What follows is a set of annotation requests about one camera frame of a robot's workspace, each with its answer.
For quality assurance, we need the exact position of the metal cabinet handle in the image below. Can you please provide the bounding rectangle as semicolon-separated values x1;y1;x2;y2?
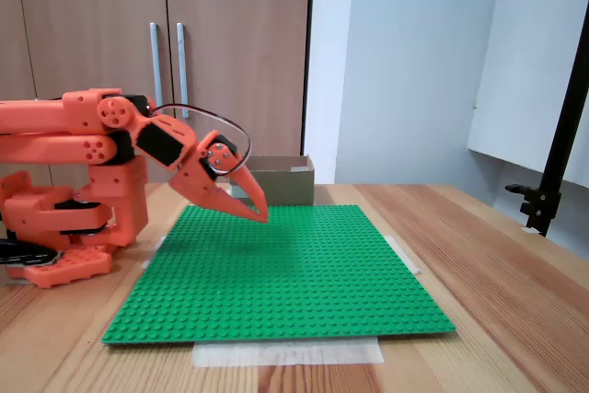
148;22;164;110
176;22;191;120

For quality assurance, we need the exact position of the black stand with clamp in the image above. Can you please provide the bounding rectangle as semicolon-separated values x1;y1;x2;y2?
504;27;589;238

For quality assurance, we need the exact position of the brown cardboard box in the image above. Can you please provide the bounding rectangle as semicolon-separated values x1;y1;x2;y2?
228;155;317;207

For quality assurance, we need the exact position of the white wall panel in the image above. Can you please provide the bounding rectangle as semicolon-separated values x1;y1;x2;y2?
467;0;589;190

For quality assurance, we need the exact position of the green lego baseplate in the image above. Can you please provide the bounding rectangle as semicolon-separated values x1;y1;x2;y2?
100;203;457;346

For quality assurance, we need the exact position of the wide masking tape strip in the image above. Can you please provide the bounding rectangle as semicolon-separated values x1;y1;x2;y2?
191;336;386;369

